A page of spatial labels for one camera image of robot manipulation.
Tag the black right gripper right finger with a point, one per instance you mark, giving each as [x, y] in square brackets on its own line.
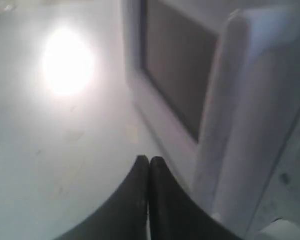
[173, 215]

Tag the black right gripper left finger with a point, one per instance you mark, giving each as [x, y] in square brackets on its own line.
[124, 215]

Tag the white box appliance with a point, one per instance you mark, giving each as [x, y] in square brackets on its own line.
[218, 83]

